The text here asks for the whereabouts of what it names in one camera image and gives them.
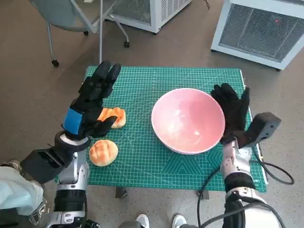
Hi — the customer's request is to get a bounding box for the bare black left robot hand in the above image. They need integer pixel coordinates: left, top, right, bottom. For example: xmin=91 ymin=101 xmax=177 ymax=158
xmin=60 ymin=60 xmax=122 ymax=141

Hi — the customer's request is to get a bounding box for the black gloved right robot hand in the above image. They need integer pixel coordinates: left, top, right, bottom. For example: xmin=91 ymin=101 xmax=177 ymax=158
xmin=210 ymin=83 xmax=251 ymax=149

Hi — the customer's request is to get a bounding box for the oblong orange toy bread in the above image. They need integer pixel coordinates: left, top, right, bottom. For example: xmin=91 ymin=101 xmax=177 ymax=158
xmin=97 ymin=107 xmax=127 ymax=129

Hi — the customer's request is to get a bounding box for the pink bowl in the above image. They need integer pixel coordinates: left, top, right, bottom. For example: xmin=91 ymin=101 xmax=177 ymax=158
xmin=151 ymin=87 xmax=226 ymax=155

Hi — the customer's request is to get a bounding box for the round toy bread bun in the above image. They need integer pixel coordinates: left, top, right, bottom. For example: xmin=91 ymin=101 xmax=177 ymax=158
xmin=89 ymin=139 xmax=119 ymax=167

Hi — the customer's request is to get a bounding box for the green cutting mat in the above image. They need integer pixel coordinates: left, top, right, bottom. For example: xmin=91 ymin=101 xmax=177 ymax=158
xmin=86 ymin=66 xmax=267 ymax=193

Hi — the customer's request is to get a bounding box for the silver metal pole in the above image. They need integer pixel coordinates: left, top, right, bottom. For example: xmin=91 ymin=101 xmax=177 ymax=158
xmin=98 ymin=0 xmax=105 ymax=65

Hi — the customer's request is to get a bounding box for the grey office chair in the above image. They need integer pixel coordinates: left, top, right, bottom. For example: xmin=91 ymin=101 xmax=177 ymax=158
xmin=29 ymin=0 xmax=131 ymax=67

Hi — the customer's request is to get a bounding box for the white mesh cabinet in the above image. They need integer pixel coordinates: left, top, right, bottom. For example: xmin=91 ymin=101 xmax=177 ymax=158
xmin=104 ymin=0 xmax=192 ymax=34
xmin=210 ymin=0 xmax=304 ymax=71

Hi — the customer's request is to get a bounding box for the person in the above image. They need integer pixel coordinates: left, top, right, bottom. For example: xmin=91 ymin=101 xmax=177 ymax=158
xmin=0 ymin=159 xmax=47 ymax=228

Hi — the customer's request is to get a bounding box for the small black device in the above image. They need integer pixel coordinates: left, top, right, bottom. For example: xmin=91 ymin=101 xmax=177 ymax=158
xmin=82 ymin=218 xmax=100 ymax=228

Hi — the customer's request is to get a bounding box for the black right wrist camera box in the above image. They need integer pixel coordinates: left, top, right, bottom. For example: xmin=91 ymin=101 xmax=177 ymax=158
xmin=246 ymin=112 xmax=282 ymax=146

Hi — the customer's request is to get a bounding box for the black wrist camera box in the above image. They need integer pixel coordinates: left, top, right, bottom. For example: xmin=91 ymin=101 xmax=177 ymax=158
xmin=20 ymin=147 xmax=73 ymax=184
xmin=246 ymin=112 xmax=282 ymax=146

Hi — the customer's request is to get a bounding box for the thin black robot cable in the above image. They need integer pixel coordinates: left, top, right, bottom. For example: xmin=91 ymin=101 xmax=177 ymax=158
xmin=196 ymin=142 xmax=295 ymax=228

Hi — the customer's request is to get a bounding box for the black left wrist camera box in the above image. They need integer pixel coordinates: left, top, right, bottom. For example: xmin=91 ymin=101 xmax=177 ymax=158
xmin=20 ymin=147 xmax=73 ymax=184

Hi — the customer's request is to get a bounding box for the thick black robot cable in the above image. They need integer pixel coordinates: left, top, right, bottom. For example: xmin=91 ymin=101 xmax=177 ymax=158
xmin=199 ymin=203 xmax=278 ymax=228

